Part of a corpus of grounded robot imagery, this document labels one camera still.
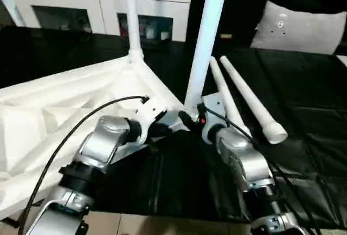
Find white plastic table leg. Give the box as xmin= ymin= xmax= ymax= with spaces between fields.
xmin=183 ymin=0 xmax=232 ymax=117
xmin=219 ymin=54 xmax=288 ymax=145
xmin=123 ymin=0 xmax=145 ymax=65
xmin=208 ymin=56 xmax=255 ymax=144

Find white plastic table top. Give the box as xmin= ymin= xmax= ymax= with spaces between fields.
xmin=0 ymin=51 xmax=188 ymax=217

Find black work mat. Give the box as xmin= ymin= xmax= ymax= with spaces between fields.
xmin=0 ymin=25 xmax=347 ymax=224

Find grey printed cushion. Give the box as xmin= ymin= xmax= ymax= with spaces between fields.
xmin=249 ymin=0 xmax=347 ymax=56

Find white slanted pole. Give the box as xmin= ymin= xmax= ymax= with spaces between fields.
xmin=0 ymin=0 xmax=27 ymax=27

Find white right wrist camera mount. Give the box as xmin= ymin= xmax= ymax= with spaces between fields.
xmin=198 ymin=92 xmax=228 ymax=145

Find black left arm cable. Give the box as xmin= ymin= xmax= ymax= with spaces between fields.
xmin=18 ymin=95 xmax=150 ymax=235

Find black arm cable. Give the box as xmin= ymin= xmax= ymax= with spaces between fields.
xmin=202 ymin=106 xmax=324 ymax=235
xmin=18 ymin=95 xmax=150 ymax=235

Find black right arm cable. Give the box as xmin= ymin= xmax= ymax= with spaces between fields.
xmin=202 ymin=106 xmax=324 ymax=235

